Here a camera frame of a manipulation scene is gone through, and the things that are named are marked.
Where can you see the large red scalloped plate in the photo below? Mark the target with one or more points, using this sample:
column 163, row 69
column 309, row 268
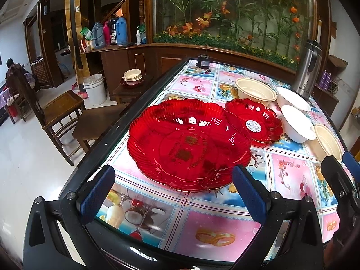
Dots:
column 188, row 145

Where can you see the wooden stool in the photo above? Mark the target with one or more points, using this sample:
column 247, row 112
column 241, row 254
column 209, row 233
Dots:
column 94, row 122

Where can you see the blue thermos flask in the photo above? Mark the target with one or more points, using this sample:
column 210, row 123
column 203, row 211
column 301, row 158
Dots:
column 121, row 31

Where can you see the small black jar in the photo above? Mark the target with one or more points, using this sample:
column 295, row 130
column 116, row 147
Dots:
column 203, row 61

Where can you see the grey thermos flask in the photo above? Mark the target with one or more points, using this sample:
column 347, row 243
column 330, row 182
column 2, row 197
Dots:
column 98, row 35

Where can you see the pink thermos flask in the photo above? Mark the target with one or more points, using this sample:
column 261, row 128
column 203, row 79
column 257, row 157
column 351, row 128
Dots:
column 106, row 32

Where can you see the small beige plastic bowl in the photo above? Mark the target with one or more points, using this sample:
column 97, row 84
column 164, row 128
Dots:
column 325, row 144

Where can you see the wooden chair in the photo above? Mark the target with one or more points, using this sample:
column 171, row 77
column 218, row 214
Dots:
column 58, row 117

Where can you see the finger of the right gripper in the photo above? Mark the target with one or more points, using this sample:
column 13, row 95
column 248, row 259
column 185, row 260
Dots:
column 344, row 191
column 352, row 165

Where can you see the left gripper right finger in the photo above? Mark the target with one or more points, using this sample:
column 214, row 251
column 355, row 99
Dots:
column 289, row 236

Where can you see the white spray bottle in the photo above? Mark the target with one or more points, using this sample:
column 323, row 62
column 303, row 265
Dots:
column 138, row 37

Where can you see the small red scalloped plate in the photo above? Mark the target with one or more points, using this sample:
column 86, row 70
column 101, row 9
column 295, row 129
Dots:
column 260, row 123

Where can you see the white foam bowl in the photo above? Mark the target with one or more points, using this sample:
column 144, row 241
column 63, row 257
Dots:
column 297, row 125
column 292, row 98

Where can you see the large beige plastic bowl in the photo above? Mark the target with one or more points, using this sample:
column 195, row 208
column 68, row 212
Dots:
column 255, row 90

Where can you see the stainless steel thermos jug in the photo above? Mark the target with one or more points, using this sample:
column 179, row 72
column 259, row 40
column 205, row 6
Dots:
column 308, row 69

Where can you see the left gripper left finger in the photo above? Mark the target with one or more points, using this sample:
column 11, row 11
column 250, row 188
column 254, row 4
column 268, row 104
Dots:
column 44, row 246

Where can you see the seated person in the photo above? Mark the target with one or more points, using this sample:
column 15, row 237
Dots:
column 11, row 92

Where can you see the stacked bowls on stool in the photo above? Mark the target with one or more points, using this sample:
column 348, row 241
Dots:
column 132, row 77

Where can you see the white plastic bucket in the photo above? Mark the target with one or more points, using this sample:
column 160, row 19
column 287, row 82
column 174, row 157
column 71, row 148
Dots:
column 95, row 89

